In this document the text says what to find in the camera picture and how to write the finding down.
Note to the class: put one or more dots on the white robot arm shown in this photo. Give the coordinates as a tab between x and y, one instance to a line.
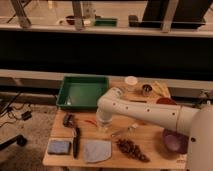
197	124

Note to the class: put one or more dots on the red small bowl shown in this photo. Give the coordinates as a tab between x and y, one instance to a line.
166	101

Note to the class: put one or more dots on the purple bowl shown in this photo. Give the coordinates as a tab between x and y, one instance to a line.
175	142

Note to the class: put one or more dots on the white plastic cup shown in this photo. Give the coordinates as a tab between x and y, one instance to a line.
130	83

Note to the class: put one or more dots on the green plastic tray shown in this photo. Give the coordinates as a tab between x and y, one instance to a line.
81	92

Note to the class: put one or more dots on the black rectangular block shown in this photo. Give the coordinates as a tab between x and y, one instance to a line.
139	101

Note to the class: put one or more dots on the metal fork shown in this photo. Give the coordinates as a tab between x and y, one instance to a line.
131	127

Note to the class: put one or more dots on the small dark brush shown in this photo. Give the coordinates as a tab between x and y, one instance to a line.
69	121

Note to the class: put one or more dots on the wooden table board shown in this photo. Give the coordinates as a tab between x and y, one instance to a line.
147	136

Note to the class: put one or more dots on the bunch of dark grapes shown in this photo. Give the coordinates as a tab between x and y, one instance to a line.
131	150

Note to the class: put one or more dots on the grey blue cloth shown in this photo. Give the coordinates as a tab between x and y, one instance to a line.
97	151

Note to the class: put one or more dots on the blue sponge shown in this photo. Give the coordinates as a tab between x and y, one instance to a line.
59	147

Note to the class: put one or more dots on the black power adapter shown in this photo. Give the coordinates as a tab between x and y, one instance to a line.
26	115

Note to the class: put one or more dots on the black chair base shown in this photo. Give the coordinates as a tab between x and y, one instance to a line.
19	139

